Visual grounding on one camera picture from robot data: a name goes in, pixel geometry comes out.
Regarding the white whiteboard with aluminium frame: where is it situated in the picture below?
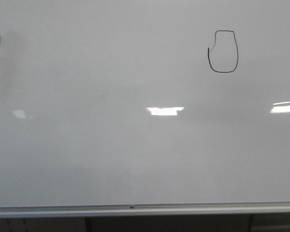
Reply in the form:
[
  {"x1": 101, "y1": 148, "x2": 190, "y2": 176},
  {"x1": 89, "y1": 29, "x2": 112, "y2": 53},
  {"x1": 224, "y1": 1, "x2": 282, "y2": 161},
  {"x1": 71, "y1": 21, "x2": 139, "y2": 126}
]
[{"x1": 0, "y1": 0, "x2": 290, "y2": 218}]

